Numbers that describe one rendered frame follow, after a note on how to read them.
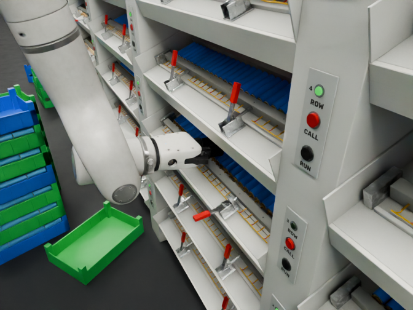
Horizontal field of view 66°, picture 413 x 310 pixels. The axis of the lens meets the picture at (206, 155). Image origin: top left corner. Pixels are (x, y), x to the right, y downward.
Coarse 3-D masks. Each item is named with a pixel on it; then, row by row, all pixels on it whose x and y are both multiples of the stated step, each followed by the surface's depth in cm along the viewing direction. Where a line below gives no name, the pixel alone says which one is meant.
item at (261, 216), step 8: (168, 120) 98; (168, 128) 97; (176, 128) 93; (208, 160) 78; (200, 168) 79; (208, 168) 77; (216, 168) 75; (208, 176) 76; (216, 176) 74; (224, 176) 72; (224, 184) 71; (232, 184) 70; (232, 192) 68; (240, 192) 67; (240, 200) 66; (248, 200) 65; (248, 208) 63; (256, 208) 63; (248, 216) 64; (256, 216) 61; (264, 216) 61; (264, 224) 59; (264, 240) 59
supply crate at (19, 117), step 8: (8, 88) 114; (8, 96) 115; (16, 96) 115; (0, 104) 114; (8, 104) 116; (16, 104) 117; (24, 104) 111; (32, 104) 103; (0, 112) 115; (8, 112) 115; (16, 112) 115; (24, 112) 103; (32, 112) 104; (0, 120) 99; (8, 120) 100; (16, 120) 102; (24, 120) 104; (32, 120) 105; (0, 128) 99; (8, 128) 101; (16, 128) 103; (24, 128) 104
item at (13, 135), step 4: (28, 128) 107; (32, 128) 107; (12, 132) 108; (16, 132) 104; (20, 132) 105; (24, 132) 106; (28, 132) 107; (32, 132) 108; (0, 136) 103; (4, 136) 102; (8, 136) 103; (12, 136) 105; (16, 136) 104; (20, 136) 106; (0, 140) 101; (4, 140) 102
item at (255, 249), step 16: (160, 112) 99; (176, 112) 102; (160, 128) 101; (192, 176) 80; (208, 192) 74; (224, 192) 72; (208, 208) 73; (240, 208) 67; (224, 224) 66; (240, 224) 64; (240, 240) 62; (256, 240) 60; (256, 256) 58
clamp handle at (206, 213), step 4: (216, 208) 66; (220, 208) 66; (224, 208) 66; (204, 212) 65; (208, 212) 65; (212, 212) 65; (196, 216) 64; (200, 216) 64; (204, 216) 64; (208, 216) 65; (196, 220) 63
